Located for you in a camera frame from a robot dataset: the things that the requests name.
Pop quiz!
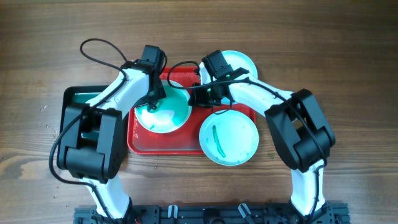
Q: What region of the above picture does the white plate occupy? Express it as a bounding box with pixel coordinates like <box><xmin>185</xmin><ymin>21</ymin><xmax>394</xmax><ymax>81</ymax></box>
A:
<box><xmin>198</xmin><ymin>110</ymin><xmax>259</xmax><ymax>166</ymax></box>
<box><xmin>199</xmin><ymin>50</ymin><xmax>258</xmax><ymax>108</ymax></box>
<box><xmin>134</xmin><ymin>80</ymin><xmax>192</xmax><ymax>134</ymax></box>

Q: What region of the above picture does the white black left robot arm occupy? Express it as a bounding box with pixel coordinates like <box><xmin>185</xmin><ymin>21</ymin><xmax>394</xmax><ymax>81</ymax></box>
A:
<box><xmin>49</xmin><ymin>56</ymin><xmax>167</xmax><ymax>223</ymax></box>

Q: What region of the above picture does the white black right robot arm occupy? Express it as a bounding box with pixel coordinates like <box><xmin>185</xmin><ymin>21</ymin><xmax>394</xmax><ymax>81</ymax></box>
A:
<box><xmin>188</xmin><ymin>68</ymin><xmax>335</xmax><ymax>222</ymax></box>

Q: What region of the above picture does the red plastic tray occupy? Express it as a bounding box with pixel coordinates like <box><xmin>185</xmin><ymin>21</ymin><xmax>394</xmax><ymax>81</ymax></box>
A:
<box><xmin>127</xmin><ymin>67</ymin><xmax>256</xmax><ymax>156</ymax></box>

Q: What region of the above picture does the dark green water tray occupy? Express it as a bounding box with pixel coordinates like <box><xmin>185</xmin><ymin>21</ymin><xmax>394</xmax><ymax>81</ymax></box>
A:
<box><xmin>60</xmin><ymin>85</ymin><xmax>125</xmax><ymax>162</ymax></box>

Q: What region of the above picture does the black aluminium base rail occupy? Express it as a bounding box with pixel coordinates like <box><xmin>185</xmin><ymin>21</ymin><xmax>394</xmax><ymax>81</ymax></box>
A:
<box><xmin>73</xmin><ymin>202</ymin><xmax>351</xmax><ymax>224</ymax></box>

